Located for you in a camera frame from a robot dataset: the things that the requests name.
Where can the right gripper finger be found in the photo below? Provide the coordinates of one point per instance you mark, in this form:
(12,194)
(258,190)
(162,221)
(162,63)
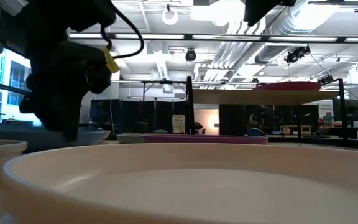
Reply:
(259,7)

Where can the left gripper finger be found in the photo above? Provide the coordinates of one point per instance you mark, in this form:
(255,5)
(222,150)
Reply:
(61,115)

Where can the blue round plate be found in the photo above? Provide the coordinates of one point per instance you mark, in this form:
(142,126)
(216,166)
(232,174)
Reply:
(17,137)

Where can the pale teal round plate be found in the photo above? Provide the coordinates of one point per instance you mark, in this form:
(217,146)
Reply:
(129,138)

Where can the red round plate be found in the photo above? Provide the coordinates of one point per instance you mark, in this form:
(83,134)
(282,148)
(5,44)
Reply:
(287,86)

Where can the purple round plate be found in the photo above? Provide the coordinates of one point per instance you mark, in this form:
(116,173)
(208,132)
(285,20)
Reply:
(204,139)

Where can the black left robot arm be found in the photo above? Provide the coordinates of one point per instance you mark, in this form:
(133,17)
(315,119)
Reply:
(67,15)

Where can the black partition panel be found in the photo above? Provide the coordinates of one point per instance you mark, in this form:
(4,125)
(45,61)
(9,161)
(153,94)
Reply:
(235,119)
(126,115)

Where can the black ceiling spotlight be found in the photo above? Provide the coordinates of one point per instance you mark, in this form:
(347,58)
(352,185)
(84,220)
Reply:
(190,55)

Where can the black dish rack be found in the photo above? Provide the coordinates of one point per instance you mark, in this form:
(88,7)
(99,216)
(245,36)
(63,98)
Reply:
(259,97)

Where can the long LED light bar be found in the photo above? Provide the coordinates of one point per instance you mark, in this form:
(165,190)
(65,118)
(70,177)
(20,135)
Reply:
(148,36)

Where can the paper poster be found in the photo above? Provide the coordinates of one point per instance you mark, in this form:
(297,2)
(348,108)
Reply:
(178,124)

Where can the green white sign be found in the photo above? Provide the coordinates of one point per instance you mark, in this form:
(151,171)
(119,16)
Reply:
(325,109)

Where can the blue rounded object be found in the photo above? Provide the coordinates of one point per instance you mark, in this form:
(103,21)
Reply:
(256,132)

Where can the wooden crate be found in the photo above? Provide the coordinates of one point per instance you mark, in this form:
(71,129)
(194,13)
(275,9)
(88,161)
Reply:
(294,129)

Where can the black computer monitor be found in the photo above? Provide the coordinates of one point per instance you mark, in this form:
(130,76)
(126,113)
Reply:
(354,109)

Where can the pale peach round plate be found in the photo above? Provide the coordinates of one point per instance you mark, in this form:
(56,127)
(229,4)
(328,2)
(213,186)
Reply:
(197,186)

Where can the silver ventilation duct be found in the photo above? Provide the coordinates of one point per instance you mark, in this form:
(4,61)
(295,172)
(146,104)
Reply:
(291,25)

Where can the black ceiling camera mount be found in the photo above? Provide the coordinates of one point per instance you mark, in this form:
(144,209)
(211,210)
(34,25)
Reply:
(294,56)
(325,80)

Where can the black background rig frame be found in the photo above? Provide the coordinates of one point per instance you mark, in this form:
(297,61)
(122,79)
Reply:
(154,81)

